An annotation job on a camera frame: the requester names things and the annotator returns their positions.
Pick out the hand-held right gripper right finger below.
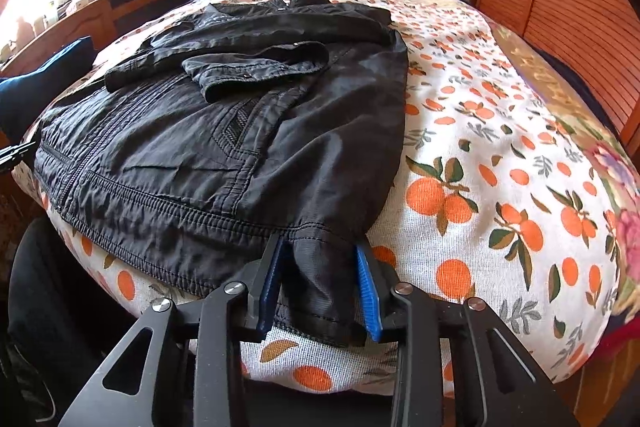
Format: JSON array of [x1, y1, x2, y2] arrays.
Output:
[[354, 241, 578, 427]]

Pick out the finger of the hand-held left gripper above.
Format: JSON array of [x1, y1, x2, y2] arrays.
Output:
[[0, 141, 39, 171]]

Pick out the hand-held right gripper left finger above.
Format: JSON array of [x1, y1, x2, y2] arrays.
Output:
[[59, 237, 287, 427]]

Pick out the black jacket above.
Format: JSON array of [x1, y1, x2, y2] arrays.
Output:
[[32, 0, 410, 349]]

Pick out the blue folded garment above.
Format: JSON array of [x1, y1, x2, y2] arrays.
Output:
[[0, 36, 97, 138]]

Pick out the person's black trouser leg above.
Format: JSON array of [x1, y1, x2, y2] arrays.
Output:
[[7, 214, 166, 427]]

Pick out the wooden desk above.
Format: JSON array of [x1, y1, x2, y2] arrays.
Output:
[[0, 0, 213, 78]]

